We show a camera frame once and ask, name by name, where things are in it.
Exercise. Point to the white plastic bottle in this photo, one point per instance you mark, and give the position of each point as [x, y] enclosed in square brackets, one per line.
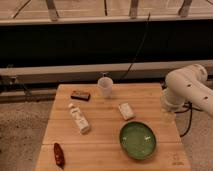
[79, 118]

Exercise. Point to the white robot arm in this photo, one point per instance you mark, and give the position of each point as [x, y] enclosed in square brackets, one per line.
[187, 84]

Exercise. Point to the green ceramic bowl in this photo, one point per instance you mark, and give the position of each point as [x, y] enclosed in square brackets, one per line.
[137, 140]

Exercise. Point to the dark brown rectangular block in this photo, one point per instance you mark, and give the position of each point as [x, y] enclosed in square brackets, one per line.
[80, 95]

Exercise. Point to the white rectangular packet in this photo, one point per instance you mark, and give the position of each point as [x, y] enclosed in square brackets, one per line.
[126, 111]

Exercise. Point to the red chili pepper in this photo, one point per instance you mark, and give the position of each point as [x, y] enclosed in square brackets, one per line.
[59, 155]

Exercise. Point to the long metal rail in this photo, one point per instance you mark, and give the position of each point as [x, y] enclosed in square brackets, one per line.
[92, 72]

